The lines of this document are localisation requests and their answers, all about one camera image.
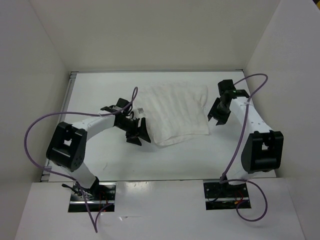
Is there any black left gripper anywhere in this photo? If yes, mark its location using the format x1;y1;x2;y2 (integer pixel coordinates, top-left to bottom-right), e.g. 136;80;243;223
115;116;151;146

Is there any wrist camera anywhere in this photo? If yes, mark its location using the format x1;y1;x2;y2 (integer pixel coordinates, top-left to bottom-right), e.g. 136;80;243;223
217;79;236;96
132;107;146;119

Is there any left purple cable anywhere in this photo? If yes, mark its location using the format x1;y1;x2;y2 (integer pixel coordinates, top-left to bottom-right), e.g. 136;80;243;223
24;86;139;234

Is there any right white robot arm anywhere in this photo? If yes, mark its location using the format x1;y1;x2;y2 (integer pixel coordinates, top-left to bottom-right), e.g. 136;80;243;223
208;89;284;197

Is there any purple cable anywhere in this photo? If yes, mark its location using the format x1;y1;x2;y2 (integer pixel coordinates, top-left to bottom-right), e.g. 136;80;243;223
24;86;139;234
219;73;270;222

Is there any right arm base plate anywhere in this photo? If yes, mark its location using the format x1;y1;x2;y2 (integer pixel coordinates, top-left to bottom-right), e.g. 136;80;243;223
203;180;251;211

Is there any white pleated skirt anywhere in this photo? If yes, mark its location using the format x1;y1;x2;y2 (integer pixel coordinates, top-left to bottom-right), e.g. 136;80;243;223
133;82;209;146

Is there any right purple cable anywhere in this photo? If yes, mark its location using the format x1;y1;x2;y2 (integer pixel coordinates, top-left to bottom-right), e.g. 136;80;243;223
219;73;270;222

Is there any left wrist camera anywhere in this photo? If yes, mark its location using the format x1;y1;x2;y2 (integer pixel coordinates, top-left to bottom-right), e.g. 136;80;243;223
132;107;146;119

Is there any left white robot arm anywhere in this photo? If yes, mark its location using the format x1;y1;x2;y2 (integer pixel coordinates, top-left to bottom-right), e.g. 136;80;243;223
46;98;151;200

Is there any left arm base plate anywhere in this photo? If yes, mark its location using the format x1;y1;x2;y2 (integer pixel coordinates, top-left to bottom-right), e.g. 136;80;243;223
62;182;116;213

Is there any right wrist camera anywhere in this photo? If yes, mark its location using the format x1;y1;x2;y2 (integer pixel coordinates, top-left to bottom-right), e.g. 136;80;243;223
217;79;236;96

